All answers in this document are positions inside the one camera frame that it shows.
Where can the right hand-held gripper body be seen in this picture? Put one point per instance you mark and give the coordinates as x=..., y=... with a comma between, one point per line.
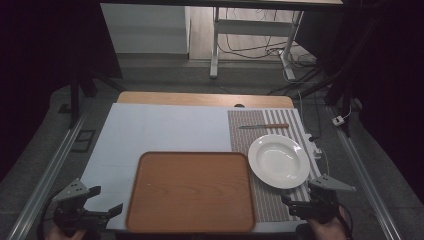
x=321, y=203

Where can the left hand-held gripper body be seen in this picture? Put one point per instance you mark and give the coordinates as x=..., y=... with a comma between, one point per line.
x=71, y=213

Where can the person's left hand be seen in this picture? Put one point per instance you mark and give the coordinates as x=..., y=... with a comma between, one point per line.
x=63, y=235

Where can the person's right hand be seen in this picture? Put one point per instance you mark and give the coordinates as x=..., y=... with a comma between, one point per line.
x=328, y=230

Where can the white power strip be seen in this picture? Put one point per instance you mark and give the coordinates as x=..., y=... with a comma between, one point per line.
x=313, y=150

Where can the white plate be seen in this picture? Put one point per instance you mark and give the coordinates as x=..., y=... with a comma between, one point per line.
x=278, y=161

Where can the small white adapter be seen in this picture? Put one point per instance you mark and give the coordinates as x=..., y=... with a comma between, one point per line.
x=338, y=120

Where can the brown wooden tray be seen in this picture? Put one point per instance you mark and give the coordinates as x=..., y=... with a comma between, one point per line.
x=190, y=191

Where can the striped woven placemat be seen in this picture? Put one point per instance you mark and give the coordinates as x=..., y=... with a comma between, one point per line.
x=243, y=133

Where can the white table cover sheet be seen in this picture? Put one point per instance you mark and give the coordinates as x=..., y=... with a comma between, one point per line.
x=156, y=128

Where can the black metal stand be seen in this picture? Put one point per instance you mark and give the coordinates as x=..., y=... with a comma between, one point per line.
x=343, y=96
x=75, y=100

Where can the black table grommet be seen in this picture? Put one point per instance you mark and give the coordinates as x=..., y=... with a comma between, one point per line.
x=239, y=105

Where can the white cabinet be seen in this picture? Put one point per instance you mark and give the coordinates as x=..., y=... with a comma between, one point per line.
x=145, y=28

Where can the aluminium rail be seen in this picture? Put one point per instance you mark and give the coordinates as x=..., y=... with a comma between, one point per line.
x=363, y=180
x=46, y=173

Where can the black rectangular frame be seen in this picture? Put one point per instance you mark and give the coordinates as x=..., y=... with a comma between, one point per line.
x=83, y=141

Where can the white desk frame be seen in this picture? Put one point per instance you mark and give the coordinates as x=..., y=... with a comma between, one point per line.
x=253, y=27

